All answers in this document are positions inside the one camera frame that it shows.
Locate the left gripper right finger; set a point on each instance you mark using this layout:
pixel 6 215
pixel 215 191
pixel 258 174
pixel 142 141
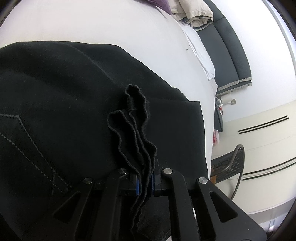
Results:
pixel 204 212

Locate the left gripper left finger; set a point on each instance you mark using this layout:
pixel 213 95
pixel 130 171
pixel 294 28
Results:
pixel 103 183

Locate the black denim pants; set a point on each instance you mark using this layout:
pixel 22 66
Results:
pixel 67 108

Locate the black mesh chair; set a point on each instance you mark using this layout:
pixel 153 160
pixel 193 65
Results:
pixel 227 166

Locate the white wardrobe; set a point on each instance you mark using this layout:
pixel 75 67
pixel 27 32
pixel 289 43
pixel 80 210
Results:
pixel 268 138

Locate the dark nightstand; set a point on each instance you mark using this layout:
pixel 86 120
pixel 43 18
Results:
pixel 218 115

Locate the dark grey headboard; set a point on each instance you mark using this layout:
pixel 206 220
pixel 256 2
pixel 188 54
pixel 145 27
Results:
pixel 232 70

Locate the white pillow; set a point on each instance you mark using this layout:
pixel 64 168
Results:
pixel 199 50

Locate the purple pillow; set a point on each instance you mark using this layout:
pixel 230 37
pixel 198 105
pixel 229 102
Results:
pixel 162 4

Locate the folded beige duvet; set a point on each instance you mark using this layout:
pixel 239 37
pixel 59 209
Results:
pixel 195 13

